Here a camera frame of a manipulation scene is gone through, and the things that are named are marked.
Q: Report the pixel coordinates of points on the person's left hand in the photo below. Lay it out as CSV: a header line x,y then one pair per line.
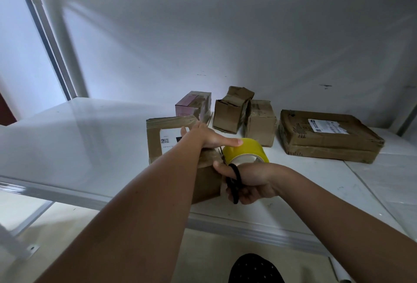
x,y
205,137

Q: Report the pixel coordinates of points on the person's right hand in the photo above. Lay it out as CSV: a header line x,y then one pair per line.
x,y
260,178

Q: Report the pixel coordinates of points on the yellow tape roll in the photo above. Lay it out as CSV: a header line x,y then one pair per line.
x,y
244,149

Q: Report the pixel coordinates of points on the pink carton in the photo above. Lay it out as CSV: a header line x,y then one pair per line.
x,y
193,103

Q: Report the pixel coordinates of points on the corrugated cardboard box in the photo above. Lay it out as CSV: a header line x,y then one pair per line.
x,y
232,110

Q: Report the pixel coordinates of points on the long cardboard box white label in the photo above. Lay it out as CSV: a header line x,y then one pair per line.
x,y
205,185

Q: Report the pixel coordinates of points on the small cardboard box red label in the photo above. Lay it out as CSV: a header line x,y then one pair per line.
x,y
260,123

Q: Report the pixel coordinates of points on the person's right forearm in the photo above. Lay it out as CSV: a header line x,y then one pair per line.
x,y
352,227

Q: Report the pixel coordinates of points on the person's left forearm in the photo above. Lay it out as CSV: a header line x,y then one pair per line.
x,y
124,227

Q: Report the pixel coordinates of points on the person's black trousers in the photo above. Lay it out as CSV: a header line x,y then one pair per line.
x,y
255,268

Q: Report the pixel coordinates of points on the white tube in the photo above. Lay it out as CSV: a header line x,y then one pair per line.
x,y
340,270

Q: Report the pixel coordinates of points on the white metal shelf rack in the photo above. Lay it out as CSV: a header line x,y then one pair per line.
x,y
45,142

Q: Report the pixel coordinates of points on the red-brown door frame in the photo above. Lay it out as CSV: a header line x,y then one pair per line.
x,y
6,110

